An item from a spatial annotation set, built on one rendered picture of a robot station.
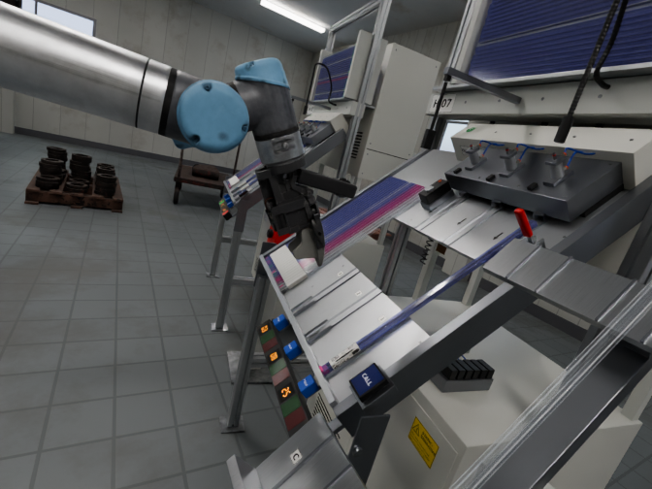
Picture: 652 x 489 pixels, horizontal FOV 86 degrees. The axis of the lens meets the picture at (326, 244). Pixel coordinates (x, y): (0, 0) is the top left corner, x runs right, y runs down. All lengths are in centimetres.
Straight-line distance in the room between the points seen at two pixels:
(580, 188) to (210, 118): 64
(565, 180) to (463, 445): 56
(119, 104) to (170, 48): 825
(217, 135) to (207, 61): 837
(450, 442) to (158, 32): 845
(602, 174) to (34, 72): 83
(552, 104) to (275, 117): 67
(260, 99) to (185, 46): 817
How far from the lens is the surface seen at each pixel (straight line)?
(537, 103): 104
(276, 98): 57
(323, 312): 80
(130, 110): 43
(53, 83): 44
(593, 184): 80
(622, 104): 92
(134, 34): 865
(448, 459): 90
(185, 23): 879
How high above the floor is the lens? 111
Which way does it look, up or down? 15 degrees down
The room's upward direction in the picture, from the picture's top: 15 degrees clockwise
